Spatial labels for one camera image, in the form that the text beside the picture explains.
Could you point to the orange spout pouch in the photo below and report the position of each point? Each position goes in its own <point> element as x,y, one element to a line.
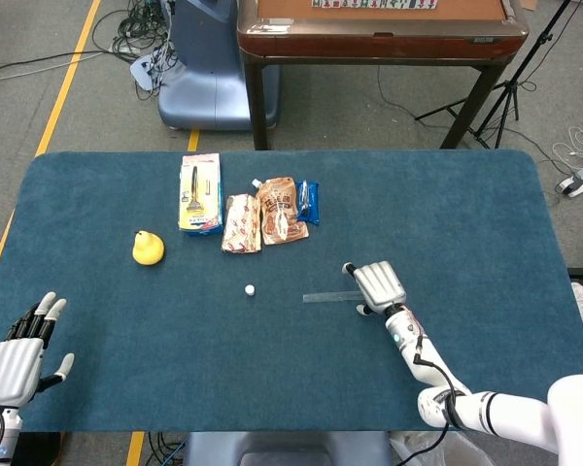
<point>279,213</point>

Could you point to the yellow blue razor box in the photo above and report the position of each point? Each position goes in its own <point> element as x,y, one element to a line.
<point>199,194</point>

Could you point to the blue felt table cover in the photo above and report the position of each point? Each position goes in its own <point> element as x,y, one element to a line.
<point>291,364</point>

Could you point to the yellow pear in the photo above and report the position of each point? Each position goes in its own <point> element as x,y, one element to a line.
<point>148,252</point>

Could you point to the white power strip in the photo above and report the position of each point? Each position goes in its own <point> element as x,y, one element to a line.
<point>575,183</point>

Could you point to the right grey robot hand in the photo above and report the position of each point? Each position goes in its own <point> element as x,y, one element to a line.
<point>381,286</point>

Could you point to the red white snack bag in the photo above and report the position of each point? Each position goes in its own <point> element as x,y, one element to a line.
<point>240,223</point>

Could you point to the clear glass test tube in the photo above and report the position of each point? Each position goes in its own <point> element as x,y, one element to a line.
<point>330,296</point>

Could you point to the blue cookie packet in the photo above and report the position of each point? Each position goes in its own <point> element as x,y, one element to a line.
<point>313,204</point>

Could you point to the face-up mahjong tile row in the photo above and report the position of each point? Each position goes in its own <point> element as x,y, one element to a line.
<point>369,4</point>

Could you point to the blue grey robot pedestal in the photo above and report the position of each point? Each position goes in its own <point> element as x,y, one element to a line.
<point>214,87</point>

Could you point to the white floor socket box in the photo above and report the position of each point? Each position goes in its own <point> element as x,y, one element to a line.
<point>143,70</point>

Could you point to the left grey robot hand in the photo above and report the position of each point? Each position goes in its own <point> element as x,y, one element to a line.
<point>12,369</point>

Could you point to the brown mahjong table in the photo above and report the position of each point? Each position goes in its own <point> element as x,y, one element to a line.
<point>369,46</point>

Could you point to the small white cap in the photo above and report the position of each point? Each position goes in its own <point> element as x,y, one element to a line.
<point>250,290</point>

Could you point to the black tripod stand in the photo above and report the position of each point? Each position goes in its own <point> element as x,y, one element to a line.
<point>540,41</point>

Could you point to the blue grey robot torso base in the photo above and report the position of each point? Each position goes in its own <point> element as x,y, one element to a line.
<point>286,449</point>

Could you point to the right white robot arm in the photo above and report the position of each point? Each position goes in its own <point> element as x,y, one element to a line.
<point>490,408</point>

